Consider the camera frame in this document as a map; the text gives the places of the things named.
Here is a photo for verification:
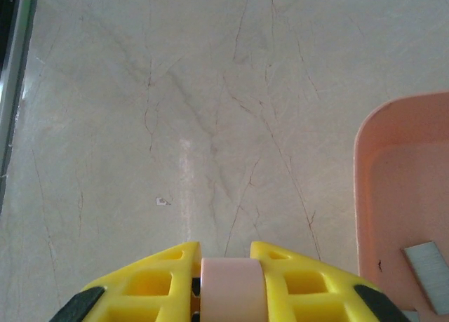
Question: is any grey staple strip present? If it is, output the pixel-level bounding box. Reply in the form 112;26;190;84
401;241;449;316

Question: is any orange plastic tray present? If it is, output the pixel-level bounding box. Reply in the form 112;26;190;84
353;91;449;318

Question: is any wide aluminium mounting beam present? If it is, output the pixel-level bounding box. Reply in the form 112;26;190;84
0;0;40;217

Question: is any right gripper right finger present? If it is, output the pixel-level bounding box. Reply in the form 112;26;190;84
249;241;411;322

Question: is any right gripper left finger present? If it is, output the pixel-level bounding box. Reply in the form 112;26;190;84
48;241;203;322

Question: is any pink white stapler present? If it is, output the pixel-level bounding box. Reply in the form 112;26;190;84
199;257;266;322

